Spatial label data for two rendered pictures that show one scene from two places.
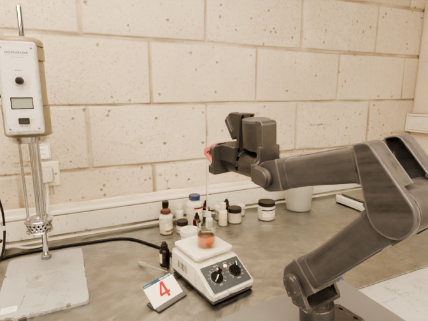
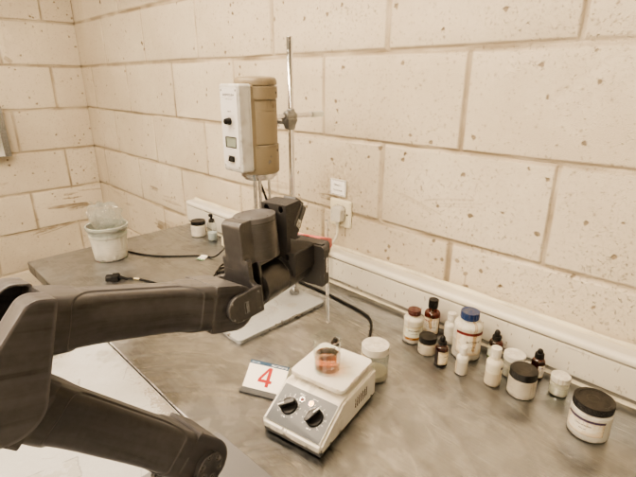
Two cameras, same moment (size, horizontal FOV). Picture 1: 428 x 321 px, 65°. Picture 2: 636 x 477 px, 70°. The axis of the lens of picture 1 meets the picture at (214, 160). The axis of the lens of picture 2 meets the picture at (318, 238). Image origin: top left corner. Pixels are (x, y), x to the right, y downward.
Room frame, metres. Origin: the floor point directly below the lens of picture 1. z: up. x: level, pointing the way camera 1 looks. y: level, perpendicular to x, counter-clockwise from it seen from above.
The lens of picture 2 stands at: (0.56, -0.66, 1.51)
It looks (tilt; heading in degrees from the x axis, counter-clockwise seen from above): 20 degrees down; 70
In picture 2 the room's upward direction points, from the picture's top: straight up
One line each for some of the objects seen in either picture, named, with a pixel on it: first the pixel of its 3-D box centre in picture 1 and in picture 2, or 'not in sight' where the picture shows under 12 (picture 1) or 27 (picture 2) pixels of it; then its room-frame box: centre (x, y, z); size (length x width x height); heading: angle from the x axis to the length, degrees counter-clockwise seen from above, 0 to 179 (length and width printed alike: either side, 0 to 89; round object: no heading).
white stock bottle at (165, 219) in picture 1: (165, 221); (413, 324); (1.12, 0.17, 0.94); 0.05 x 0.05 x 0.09
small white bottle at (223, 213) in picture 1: (223, 214); (494, 364); (1.19, -0.03, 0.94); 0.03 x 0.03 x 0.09
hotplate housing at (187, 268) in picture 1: (208, 263); (325, 392); (0.82, 0.01, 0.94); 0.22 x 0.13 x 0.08; 36
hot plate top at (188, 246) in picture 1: (202, 245); (332, 366); (0.84, 0.03, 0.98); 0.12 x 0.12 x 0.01; 36
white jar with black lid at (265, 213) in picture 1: (266, 209); (591, 415); (1.25, -0.21, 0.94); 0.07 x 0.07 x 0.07
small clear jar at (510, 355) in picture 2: (220, 212); (513, 363); (1.25, -0.03, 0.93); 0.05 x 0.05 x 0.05
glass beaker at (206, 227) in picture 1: (206, 234); (326, 352); (0.83, 0.02, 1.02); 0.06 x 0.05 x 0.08; 160
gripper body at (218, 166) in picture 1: (236, 159); (289, 265); (0.74, -0.05, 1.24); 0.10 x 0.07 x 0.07; 127
